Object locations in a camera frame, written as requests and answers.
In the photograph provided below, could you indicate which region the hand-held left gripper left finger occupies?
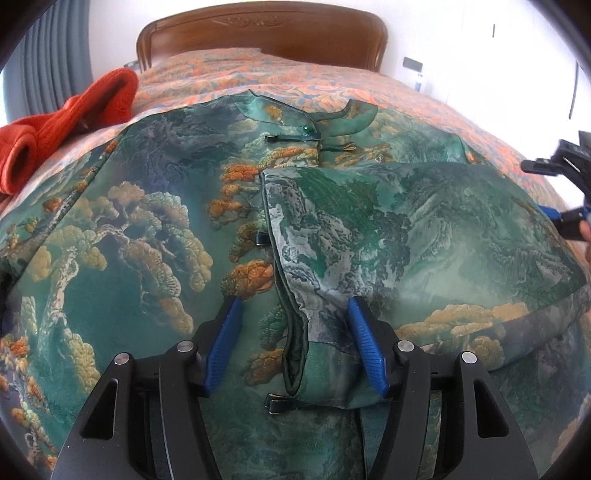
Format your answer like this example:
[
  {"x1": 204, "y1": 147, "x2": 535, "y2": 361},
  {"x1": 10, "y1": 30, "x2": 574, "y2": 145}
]
[{"x1": 52, "y1": 296, "x2": 244, "y2": 480}]

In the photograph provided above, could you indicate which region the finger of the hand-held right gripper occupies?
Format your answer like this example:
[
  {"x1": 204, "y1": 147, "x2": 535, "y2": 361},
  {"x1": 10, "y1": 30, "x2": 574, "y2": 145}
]
[
  {"x1": 521, "y1": 137, "x2": 591, "y2": 176},
  {"x1": 537, "y1": 205, "x2": 591, "y2": 241}
]

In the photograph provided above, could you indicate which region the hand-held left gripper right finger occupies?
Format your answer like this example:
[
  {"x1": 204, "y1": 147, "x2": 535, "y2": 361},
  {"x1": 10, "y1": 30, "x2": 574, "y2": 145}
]
[{"x1": 347, "y1": 296, "x2": 541, "y2": 480}]

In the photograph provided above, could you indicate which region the green landscape print garment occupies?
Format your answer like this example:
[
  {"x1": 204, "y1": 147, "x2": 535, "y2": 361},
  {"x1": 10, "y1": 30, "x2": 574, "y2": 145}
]
[{"x1": 0, "y1": 90, "x2": 591, "y2": 480}]

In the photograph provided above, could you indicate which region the white wardrobe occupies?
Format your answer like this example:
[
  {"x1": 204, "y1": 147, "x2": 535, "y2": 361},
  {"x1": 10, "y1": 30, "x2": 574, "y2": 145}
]
[{"x1": 480, "y1": 0, "x2": 591, "y2": 153}]

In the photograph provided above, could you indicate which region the orange floral patterned bedspread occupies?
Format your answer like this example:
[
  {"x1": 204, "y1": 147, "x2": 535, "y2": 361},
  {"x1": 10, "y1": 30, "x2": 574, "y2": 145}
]
[{"x1": 0, "y1": 48, "x2": 570, "y2": 222}]

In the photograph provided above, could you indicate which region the orange knitted sweater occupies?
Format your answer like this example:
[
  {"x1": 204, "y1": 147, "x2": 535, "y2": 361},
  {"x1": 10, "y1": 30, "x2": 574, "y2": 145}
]
[{"x1": 0, "y1": 68, "x2": 140, "y2": 197}]

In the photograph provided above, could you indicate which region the wooden bed headboard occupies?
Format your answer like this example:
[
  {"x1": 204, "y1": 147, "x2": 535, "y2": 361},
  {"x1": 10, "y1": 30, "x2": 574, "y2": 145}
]
[{"x1": 136, "y1": 1, "x2": 389, "y2": 73}]

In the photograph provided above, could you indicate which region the grey curtain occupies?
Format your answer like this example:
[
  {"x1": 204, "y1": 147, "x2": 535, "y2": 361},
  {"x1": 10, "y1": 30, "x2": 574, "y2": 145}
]
[{"x1": 8, "y1": 9, "x2": 93, "y2": 125}]

